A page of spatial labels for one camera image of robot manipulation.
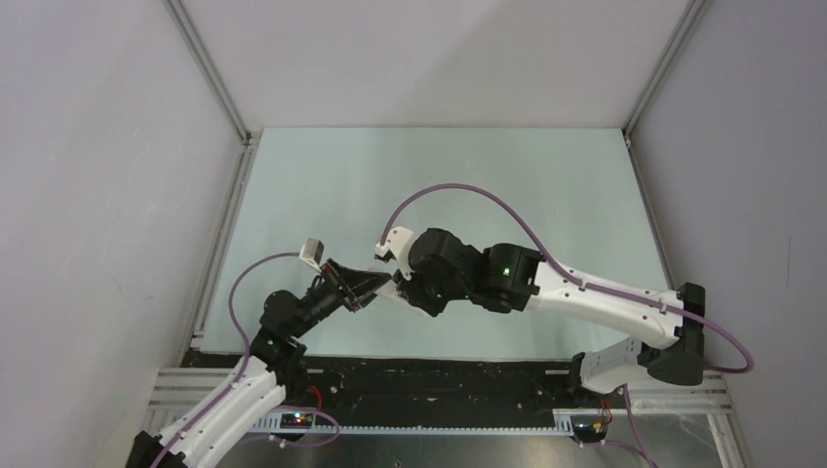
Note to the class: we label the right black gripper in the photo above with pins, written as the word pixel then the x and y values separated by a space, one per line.
pixel 415 295

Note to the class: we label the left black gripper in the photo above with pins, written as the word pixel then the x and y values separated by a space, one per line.
pixel 356 285

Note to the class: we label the white remote control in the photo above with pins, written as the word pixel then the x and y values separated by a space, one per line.
pixel 389 292

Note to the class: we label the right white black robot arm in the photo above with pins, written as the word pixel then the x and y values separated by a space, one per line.
pixel 662 340

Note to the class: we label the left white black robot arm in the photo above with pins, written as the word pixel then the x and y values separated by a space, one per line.
pixel 269 371

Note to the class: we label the left controller board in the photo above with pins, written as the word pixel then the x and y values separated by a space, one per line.
pixel 296 420

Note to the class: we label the controller board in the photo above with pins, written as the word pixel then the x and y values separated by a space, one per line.
pixel 589 433
pixel 296 420

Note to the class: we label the right controller board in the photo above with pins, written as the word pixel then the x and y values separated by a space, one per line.
pixel 589 433

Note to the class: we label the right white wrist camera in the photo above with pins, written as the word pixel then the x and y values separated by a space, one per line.
pixel 396 246

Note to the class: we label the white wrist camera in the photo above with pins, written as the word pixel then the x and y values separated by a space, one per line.
pixel 396 246
pixel 311 253

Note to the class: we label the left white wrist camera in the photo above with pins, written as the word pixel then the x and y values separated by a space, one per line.
pixel 311 253

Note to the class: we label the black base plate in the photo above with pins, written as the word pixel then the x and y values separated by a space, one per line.
pixel 410 392

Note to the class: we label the left aluminium frame rail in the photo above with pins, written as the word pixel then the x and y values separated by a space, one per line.
pixel 242 164

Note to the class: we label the aluminium frame rail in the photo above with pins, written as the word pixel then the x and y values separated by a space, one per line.
pixel 679 39
pixel 242 164

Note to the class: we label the grey slotted cable duct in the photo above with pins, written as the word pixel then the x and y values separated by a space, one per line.
pixel 271 424

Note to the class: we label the right aluminium frame rail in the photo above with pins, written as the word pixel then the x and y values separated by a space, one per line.
pixel 679 39

